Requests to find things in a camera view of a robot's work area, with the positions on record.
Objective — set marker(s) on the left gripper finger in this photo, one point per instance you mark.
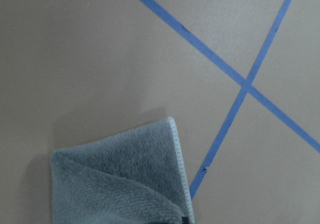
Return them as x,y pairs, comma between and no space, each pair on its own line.
185,220

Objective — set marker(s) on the pink and grey towel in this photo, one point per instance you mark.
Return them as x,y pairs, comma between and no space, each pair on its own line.
134,177

